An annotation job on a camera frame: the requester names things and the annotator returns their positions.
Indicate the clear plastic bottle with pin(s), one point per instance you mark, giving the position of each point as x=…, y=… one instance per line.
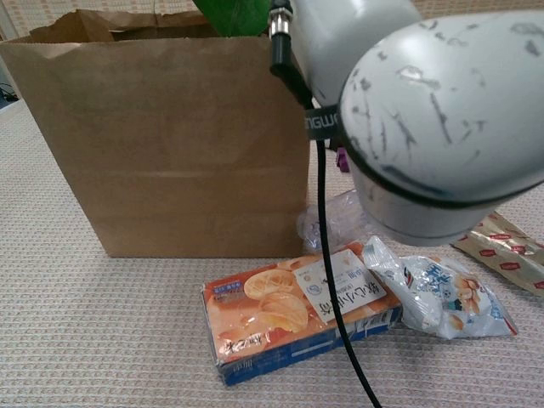
x=340, y=217

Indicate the orange biscuit box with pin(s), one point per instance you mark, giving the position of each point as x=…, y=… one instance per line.
x=263, y=323

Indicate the green can red lid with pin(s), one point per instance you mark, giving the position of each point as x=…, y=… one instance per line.
x=234, y=15

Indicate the white blue snack bag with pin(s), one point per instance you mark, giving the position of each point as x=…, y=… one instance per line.
x=450, y=302

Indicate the gold snack wrapper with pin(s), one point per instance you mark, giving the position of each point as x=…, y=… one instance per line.
x=506, y=255

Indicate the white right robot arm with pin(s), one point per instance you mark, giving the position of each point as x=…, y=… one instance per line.
x=433, y=119

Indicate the brown paper bag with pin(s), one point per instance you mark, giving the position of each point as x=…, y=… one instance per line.
x=170, y=140

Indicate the purple toy brick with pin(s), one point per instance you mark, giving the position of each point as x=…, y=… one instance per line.
x=341, y=161

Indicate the beige folding screen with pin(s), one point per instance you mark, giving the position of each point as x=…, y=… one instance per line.
x=25, y=13

